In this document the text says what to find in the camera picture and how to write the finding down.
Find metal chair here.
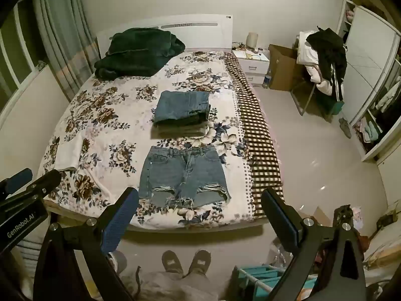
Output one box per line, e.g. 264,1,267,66
291,31,345,117

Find folded khaki pants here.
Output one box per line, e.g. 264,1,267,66
157,120,209,138

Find teal stool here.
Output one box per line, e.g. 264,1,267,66
326,100,345,117

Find frayed denim shorts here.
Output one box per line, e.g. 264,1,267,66
138,145,232,209

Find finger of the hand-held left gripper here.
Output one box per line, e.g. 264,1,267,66
0,168,34,195
26,169,62,200

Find floral bed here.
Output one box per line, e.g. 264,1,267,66
38,50,260,229

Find person's slippered foot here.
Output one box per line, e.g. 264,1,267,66
188,249,212,277
161,250,185,275

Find window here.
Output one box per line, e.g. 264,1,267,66
0,0,43,111

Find white nightstand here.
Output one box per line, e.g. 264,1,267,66
232,48,270,87

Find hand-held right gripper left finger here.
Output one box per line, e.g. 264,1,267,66
33,187,139,301

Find white folded cloth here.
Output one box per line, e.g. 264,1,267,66
54,138,83,172

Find white bed headboard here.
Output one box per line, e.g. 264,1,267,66
95,14,234,57

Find grey slipper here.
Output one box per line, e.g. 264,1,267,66
339,117,353,139

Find white clothes pile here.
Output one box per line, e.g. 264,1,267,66
296,31,334,96

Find black jacket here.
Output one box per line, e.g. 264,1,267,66
305,27,348,101

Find white wardrobe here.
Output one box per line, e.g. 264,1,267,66
337,0,401,164

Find person's left slippered foot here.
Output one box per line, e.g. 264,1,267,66
161,250,185,275

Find folded blue jeans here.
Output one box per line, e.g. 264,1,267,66
153,90,211,126

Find brown cardboard box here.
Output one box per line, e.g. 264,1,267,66
268,44,302,92

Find person's grey trousers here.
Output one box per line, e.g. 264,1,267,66
124,270,221,301

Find flat cardboard piece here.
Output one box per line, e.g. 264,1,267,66
309,206,333,227

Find dark green fleece blanket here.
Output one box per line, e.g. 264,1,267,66
94,28,186,80

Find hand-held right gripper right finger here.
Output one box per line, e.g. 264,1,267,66
261,187,368,301

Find brown checked blanket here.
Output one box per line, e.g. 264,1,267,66
224,52,284,217

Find teal storage basket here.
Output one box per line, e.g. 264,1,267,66
232,265,318,301

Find grey green curtain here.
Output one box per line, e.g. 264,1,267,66
33,0,101,103

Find person's right slippered foot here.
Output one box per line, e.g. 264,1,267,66
188,249,212,277

